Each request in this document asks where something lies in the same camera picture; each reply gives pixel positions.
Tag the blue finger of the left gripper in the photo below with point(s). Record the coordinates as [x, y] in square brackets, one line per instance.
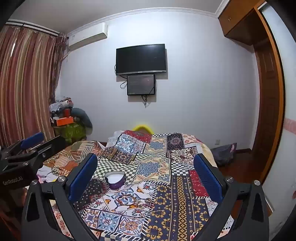
[32, 141]

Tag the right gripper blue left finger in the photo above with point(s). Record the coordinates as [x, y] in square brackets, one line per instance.
[38, 220]

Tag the colourful patchwork bedspread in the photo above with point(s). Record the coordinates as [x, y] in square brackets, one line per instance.
[163, 197]

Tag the purple heart-shaped jewelry tin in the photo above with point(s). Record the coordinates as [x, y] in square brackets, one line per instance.
[115, 179]

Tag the striped brown blanket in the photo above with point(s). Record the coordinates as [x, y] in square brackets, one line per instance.
[62, 163]

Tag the striped red curtain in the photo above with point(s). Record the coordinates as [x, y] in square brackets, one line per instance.
[30, 68]

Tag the grey-green pillow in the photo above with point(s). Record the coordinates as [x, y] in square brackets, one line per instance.
[83, 119]

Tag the dark bag on floor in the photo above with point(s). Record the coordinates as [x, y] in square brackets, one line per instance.
[224, 154]

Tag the wooden wardrobe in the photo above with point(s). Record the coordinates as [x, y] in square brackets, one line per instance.
[243, 22]

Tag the clutter pile on box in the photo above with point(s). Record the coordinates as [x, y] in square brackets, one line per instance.
[61, 108]

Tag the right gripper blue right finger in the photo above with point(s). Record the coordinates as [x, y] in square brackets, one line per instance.
[252, 218]

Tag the orange box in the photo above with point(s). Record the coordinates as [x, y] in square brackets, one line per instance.
[64, 121]

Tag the black wall television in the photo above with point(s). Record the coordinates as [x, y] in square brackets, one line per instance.
[141, 59]

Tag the white wall air conditioner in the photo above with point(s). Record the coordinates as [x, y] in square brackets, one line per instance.
[87, 36]

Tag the yellow round object behind bed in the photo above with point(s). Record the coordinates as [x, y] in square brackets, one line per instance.
[143, 129]

